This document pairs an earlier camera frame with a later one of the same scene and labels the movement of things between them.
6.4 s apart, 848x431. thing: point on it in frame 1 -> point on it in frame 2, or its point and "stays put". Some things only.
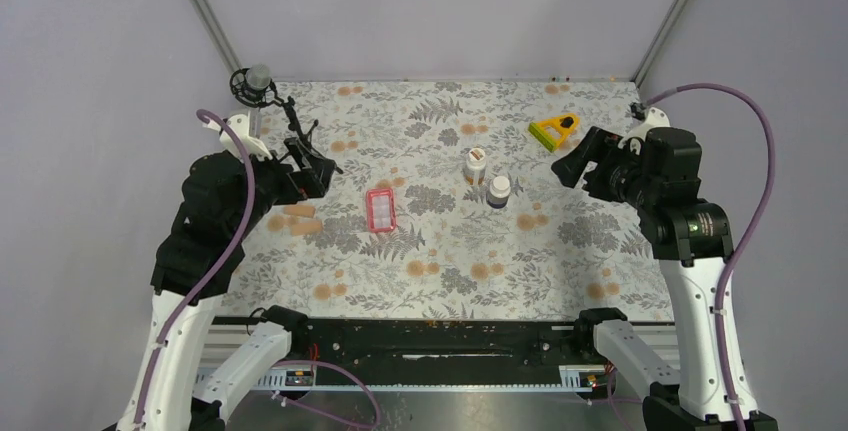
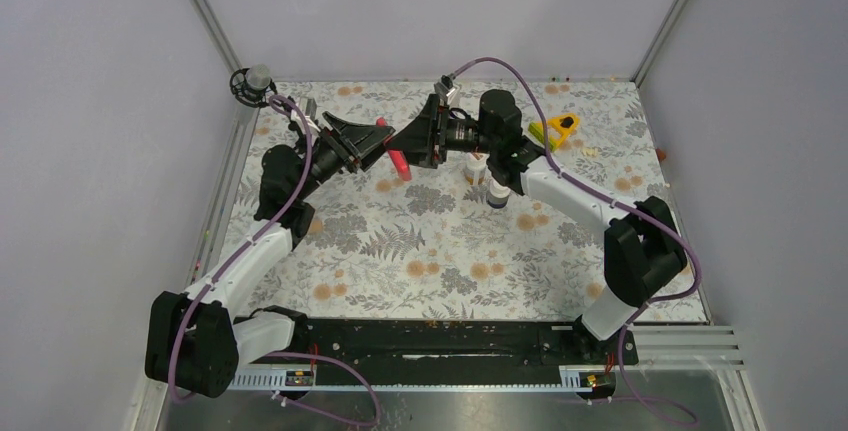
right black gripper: x=570 y=168 -> x=417 y=138
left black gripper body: x=304 y=182 -> x=331 y=156
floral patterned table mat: x=445 y=208 stays put
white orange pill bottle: x=474 y=172 stays put
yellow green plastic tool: x=551 y=132 stays put
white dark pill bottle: x=498 y=195 stays put
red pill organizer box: x=381 y=210 -> x=398 y=156
